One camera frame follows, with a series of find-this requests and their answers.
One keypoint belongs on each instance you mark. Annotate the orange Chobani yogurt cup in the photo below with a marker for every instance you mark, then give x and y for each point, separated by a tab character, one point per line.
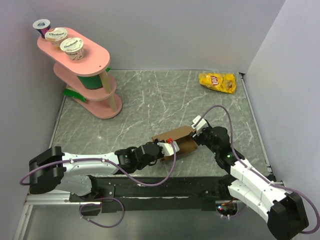
56	36

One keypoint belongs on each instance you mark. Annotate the purple yogurt cup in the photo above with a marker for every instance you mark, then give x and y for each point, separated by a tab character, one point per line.
42	26

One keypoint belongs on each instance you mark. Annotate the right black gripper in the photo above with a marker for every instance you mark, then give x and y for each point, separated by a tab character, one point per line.
198	138

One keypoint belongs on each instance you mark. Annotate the white Chobani yogurt cup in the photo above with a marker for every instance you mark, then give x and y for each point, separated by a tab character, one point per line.
73	47

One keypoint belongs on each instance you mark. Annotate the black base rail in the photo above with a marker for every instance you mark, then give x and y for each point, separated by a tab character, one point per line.
205	193

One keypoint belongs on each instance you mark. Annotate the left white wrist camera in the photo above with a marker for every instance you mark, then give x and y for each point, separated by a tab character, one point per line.
169	148

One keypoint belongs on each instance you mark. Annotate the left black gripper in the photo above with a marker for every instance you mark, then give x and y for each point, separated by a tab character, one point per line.
161	155

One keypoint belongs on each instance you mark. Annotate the pink tiered shelf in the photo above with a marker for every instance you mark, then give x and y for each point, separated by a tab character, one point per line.
103	102

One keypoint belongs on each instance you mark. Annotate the yellow chips bag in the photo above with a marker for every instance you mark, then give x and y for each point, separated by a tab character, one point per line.
220	82

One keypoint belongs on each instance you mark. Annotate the brown cardboard box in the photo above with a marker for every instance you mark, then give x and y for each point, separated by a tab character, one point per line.
182	136

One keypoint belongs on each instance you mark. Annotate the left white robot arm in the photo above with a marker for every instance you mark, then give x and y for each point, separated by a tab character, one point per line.
54	169

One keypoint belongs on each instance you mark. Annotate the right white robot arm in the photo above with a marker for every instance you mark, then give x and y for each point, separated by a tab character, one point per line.
283	212

